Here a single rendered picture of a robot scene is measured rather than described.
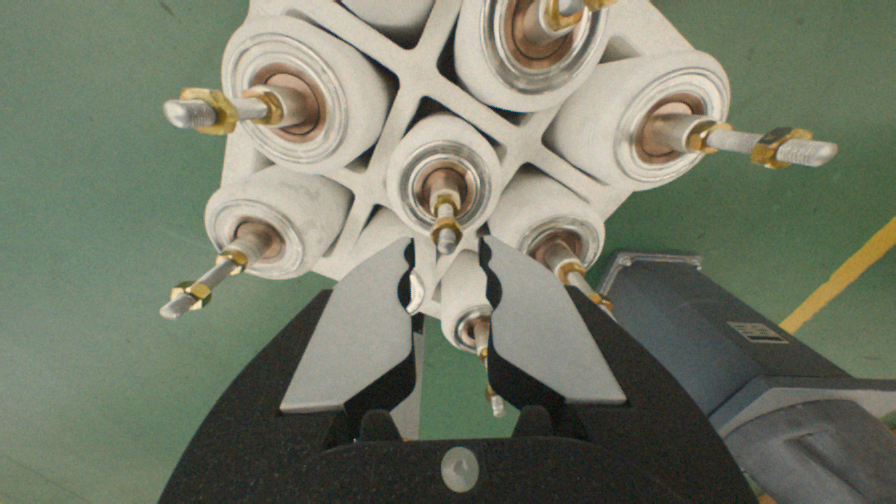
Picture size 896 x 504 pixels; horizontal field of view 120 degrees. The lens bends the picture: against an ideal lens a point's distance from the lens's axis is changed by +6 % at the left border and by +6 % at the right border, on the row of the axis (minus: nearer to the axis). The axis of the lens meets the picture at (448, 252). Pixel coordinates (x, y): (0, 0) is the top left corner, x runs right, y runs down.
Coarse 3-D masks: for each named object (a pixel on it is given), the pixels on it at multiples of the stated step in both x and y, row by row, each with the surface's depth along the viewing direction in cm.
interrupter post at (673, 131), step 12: (660, 120) 18; (672, 120) 17; (684, 120) 17; (696, 120) 16; (660, 132) 18; (672, 132) 17; (684, 132) 16; (660, 144) 18; (672, 144) 17; (684, 144) 16
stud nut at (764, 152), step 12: (768, 132) 12; (780, 132) 12; (792, 132) 12; (804, 132) 12; (756, 144) 13; (768, 144) 12; (780, 144) 12; (756, 156) 13; (768, 156) 12; (780, 168) 13
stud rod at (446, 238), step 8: (440, 208) 17; (448, 208) 16; (440, 216) 16; (448, 216) 15; (440, 232) 14; (448, 232) 13; (440, 240) 13; (448, 240) 13; (440, 248) 13; (448, 248) 13
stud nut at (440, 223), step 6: (438, 222) 14; (444, 222) 14; (450, 222) 14; (456, 222) 14; (432, 228) 14; (438, 228) 14; (444, 228) 14; (450, 228) 14; (456, 228) 14; (432, 234) 14; (456, 234) 14; (462, 234) 14; (432, 240) 14; (456, 240) 14
